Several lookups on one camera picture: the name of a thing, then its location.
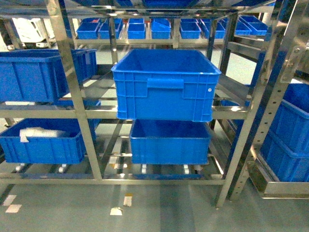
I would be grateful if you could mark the large blue crate on shelf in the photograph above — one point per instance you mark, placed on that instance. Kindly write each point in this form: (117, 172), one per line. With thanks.
(165, 84)

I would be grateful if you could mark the stainless steel shelf rack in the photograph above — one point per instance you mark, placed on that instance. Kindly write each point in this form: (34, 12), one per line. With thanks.
(102, 92)

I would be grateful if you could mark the lower middle blue crate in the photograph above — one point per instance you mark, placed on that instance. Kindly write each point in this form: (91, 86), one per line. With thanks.
(163, 142)

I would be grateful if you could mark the lower left crate with foam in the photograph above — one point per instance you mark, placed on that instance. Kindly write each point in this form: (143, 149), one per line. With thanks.
(66, 149)

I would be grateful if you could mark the white foam sheet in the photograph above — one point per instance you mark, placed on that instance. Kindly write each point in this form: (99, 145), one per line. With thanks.
(27, 133)

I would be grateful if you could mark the upper left blue crate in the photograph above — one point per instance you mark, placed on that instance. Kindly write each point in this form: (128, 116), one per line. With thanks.
(32, 76)

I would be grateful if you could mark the right blue crate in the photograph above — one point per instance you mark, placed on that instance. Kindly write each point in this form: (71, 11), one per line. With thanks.
(286, 146)

